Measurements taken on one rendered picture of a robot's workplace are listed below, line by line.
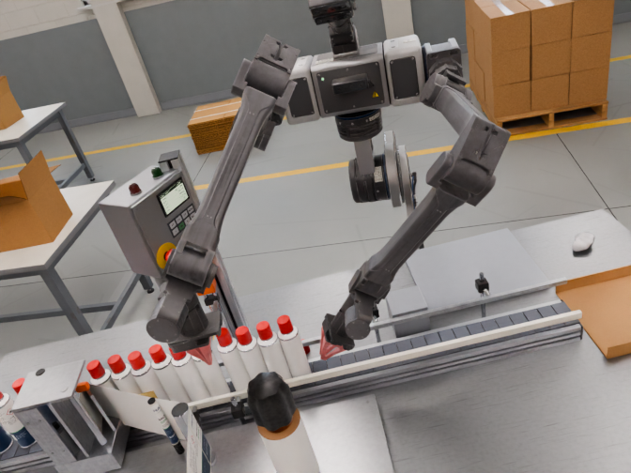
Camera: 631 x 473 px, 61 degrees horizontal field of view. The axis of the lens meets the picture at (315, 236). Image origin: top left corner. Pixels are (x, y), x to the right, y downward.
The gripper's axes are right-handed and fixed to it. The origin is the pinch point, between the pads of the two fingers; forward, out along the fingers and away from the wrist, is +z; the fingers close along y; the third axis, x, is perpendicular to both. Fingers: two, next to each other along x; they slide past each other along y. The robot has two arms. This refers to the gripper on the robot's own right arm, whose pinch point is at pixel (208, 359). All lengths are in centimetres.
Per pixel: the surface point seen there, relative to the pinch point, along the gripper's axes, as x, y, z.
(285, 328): 17.6, 14.1, 11.5
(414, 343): 21, 45, 31
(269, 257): 213, -11, 114
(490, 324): 22, 65, 31
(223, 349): 18.3, -2.1, 13.9
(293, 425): -10.5, 13.6, 12.4
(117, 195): 24.2, -11.8, -29.3
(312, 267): 191, 16, 114
